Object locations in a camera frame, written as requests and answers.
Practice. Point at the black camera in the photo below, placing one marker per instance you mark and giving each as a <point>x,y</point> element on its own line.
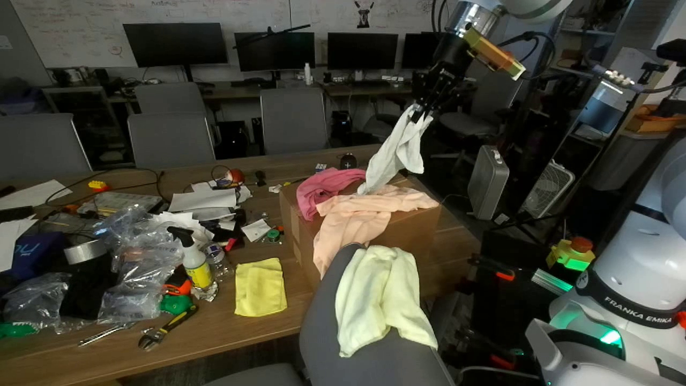
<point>674,51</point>

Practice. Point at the brown cardboard box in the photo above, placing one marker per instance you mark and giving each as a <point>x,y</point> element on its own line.
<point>420,236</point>

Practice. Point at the yellow cloth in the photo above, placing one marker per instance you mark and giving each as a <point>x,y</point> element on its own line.
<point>259,285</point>

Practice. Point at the white paper stack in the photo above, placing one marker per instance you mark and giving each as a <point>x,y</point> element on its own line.
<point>207,200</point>

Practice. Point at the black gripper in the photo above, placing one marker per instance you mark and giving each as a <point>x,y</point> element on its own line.
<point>447,61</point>

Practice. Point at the small red item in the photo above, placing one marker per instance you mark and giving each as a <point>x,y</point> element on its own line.
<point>229,245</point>

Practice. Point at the black computer monitor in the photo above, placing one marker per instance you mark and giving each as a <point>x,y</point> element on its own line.
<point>175,43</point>
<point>274,52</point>
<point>361,51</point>
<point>417,51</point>

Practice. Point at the off-white towel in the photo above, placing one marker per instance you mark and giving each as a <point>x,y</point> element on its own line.
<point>389,153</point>

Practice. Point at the grey office chair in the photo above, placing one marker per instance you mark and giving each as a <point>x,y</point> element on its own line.
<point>293,120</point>
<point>39,146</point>
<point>173,100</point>
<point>322,344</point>
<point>173,140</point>

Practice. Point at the orange plastic piece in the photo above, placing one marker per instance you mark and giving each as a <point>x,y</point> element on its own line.
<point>179,289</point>

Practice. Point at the white paper sheet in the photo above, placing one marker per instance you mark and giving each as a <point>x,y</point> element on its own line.
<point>33,193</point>
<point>11,238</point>

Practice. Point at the yellow orange ball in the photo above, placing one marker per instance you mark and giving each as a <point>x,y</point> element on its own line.
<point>96,185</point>

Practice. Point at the peach shirt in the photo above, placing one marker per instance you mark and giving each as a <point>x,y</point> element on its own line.
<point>357,222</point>

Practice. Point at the clear plastic bag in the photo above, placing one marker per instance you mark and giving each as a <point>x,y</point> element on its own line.
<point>119,203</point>
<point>33,301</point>
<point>142,270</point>

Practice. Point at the white spray bottle yellow label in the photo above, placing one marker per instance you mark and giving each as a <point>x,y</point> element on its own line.
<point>195,265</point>

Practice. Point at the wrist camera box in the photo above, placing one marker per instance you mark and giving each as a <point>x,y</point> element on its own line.
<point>495,54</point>

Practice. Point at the wooden wall desk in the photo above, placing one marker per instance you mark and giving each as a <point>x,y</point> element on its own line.
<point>236,90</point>

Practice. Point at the light green towel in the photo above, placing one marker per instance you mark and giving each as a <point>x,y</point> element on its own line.
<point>378,301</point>

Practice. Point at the white robot arm green light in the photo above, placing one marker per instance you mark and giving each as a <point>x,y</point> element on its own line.
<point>643,265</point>

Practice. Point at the blue cloth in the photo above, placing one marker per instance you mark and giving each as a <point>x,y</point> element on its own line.
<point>35,253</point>

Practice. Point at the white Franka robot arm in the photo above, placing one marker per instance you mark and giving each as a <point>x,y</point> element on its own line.
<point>475,14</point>

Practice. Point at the clear water bottle blue label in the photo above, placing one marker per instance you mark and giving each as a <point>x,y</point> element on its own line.
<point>214,259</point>

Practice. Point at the white paper card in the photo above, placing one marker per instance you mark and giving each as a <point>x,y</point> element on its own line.
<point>256,231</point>

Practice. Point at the green plastic toy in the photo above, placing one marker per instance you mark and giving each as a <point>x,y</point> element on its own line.
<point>175,304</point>

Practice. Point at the pink cloth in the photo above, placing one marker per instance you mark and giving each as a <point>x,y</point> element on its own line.
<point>322,189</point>

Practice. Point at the green plastic item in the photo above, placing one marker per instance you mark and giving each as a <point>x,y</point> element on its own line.
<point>13,331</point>

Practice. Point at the colourful plastic toy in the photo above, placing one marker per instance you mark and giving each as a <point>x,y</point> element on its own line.
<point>570,253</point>

